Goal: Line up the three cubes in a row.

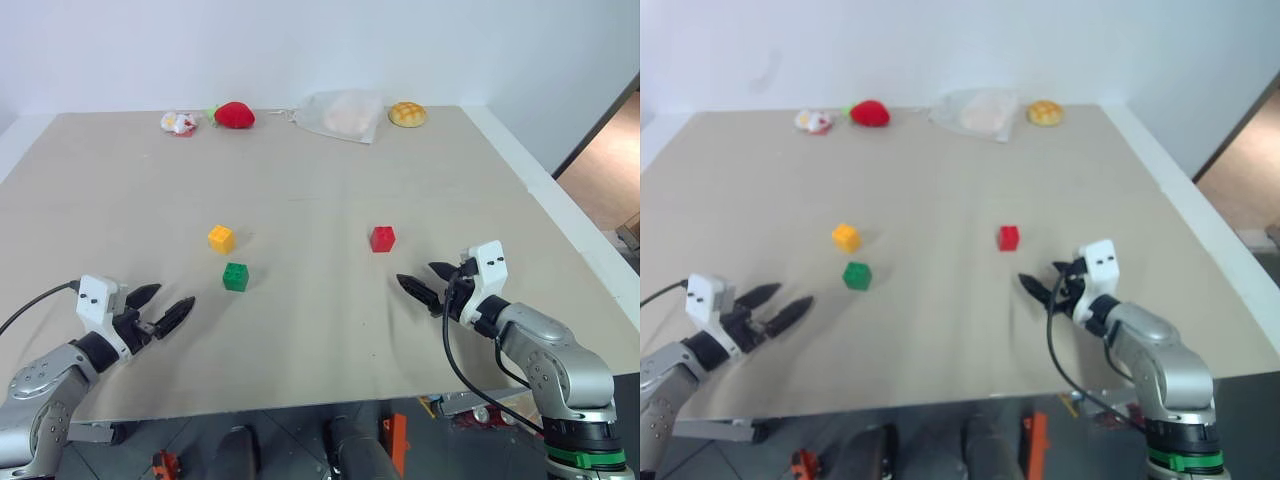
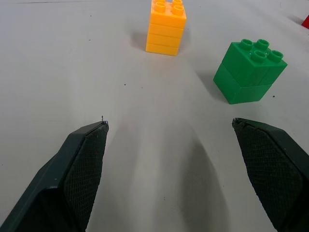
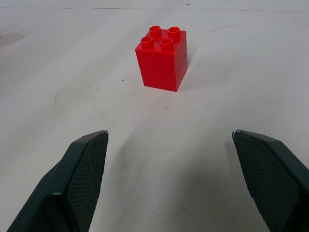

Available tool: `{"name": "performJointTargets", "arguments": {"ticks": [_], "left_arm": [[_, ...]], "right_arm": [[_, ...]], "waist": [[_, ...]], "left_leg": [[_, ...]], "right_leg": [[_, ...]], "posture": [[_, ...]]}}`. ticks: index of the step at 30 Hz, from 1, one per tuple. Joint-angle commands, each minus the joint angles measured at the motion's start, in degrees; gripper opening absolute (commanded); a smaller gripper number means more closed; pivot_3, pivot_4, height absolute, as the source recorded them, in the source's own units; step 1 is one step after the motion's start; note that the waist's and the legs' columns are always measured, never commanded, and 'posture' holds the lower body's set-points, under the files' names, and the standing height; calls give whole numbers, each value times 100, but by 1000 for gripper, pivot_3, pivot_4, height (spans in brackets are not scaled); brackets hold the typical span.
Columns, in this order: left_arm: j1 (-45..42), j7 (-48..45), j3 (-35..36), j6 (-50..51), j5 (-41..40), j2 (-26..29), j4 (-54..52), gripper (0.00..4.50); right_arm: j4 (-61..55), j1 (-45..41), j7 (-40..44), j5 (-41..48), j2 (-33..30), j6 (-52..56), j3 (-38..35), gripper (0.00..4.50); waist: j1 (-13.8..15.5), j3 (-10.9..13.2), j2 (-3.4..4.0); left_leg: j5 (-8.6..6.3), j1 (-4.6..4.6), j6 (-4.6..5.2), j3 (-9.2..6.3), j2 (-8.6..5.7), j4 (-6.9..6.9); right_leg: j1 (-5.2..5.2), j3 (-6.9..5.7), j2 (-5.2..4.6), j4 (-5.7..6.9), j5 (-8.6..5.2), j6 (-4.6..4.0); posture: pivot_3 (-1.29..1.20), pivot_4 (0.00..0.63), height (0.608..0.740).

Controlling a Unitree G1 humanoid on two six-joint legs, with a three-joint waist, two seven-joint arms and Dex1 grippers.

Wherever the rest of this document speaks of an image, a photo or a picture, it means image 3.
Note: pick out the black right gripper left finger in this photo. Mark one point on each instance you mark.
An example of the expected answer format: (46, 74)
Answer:
(72, 183)

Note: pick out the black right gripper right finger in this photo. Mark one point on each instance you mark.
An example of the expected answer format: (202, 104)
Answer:
(272, 178)

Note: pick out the red toy brick stack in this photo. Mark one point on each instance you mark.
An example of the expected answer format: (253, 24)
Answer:
(160, 65)

